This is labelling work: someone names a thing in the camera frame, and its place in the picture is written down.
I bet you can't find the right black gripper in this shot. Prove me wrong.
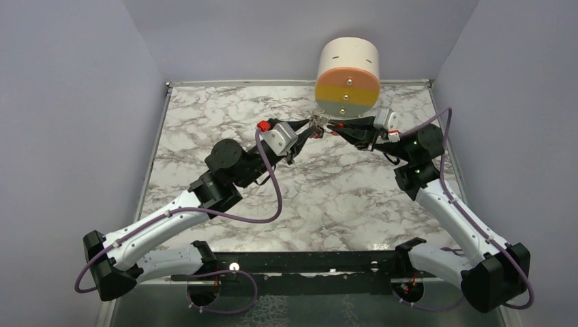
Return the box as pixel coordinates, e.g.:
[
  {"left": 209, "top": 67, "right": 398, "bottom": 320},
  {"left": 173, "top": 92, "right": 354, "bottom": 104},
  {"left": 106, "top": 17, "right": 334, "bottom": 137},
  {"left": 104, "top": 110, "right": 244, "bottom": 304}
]
[{"left": 329, "top": 114, "right": 414, "bottom": 163}]

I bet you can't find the silver spiral keyring holder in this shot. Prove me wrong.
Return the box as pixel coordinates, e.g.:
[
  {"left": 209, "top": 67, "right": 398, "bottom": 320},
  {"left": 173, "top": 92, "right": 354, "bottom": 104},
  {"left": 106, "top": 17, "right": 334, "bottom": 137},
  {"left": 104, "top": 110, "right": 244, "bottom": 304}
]
[{"left": 309, "top": 114, "right": 331, "bottom": 139}]

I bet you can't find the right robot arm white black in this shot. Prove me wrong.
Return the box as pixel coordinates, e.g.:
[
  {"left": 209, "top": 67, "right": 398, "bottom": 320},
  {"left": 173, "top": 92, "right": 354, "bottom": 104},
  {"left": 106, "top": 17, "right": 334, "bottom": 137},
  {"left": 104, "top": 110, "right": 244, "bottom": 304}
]
[{"left": 327, "top": 116, "right": 535, "bottom": 313}]

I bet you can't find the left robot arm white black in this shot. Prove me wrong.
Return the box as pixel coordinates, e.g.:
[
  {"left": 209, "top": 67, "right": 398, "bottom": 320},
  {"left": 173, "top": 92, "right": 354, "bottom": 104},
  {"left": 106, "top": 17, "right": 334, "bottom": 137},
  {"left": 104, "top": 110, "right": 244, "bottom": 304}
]
[{"left": 74, "top": 119, "right": 316, "bottom": 302}]

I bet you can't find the round tricolour drawer box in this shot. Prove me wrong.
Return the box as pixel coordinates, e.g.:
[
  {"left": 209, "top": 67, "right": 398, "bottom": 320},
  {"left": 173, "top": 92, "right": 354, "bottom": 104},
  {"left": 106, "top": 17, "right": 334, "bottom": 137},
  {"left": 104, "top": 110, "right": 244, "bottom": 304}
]
[{"left": 314, "top": 37, "right": 380, "bottom": 117}]

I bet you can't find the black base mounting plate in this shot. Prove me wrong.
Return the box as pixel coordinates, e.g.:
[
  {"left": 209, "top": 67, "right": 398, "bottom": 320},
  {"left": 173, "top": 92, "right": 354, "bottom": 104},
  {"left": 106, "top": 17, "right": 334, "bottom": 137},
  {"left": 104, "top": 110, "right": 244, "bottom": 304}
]
[{"left": 170, "top": 239, "right": 439, "bottom": 296}]

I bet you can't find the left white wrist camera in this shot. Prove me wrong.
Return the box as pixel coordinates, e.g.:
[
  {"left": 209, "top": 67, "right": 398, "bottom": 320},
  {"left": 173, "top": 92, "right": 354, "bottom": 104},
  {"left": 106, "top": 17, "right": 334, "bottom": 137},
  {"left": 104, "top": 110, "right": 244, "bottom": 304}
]
[{"left": 257, "top": 121, "right": 298, "bottom": 157}]

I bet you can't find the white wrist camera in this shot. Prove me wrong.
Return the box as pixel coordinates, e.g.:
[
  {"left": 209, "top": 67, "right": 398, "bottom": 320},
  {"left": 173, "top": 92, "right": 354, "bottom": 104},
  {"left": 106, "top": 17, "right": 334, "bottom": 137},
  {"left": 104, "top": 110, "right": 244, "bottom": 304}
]
[
  {"left": 257, "top": 121, "right": 298, "bottom": 157},
  {"left": 373, "top": 108, "right": 400, "bottom": 143}
]

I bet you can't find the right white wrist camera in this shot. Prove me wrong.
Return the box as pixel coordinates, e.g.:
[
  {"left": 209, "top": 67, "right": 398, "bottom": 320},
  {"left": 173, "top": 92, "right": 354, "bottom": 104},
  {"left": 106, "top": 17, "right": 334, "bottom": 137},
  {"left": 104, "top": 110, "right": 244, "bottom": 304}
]
[{"left": 373, "top": 108, "right": 400, "bottom": 143}]

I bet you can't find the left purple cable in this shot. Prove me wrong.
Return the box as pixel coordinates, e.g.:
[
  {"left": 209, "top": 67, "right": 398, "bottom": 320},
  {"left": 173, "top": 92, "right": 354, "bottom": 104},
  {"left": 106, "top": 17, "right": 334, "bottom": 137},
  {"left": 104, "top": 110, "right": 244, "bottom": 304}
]
[{"left": 74, "top": 128, "right": 284, "bottom": 315}]

